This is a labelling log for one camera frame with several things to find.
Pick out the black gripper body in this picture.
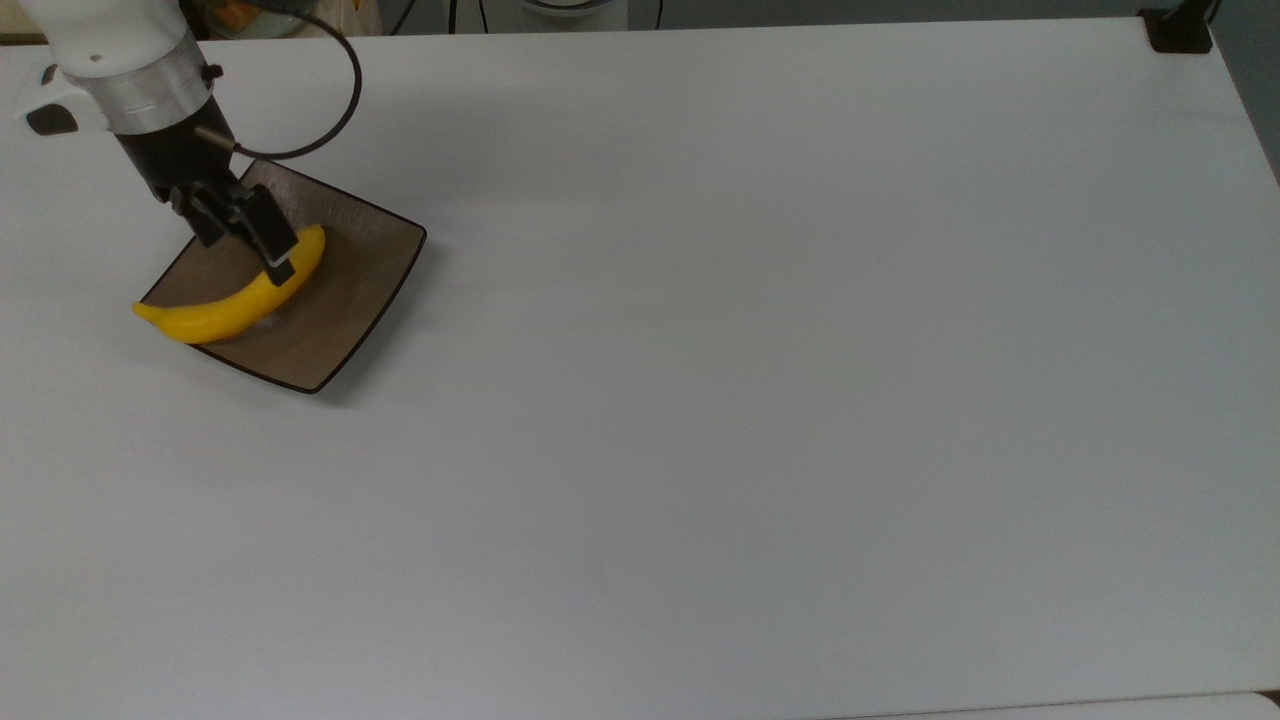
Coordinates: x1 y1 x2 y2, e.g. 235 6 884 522
113 107 251 206

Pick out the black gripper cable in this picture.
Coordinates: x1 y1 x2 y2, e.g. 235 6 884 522
195 0 364 162

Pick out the yellow banana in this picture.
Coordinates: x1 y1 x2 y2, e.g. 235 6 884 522
131 223 328 346

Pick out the square brown ceramic plate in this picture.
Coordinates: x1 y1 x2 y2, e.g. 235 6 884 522
134 157 430 396

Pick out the black camera stand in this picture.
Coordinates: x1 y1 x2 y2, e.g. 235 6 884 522
1139 0 1223 55

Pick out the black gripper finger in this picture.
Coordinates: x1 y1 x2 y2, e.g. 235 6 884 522
168 188 233 249
232 183 300 289

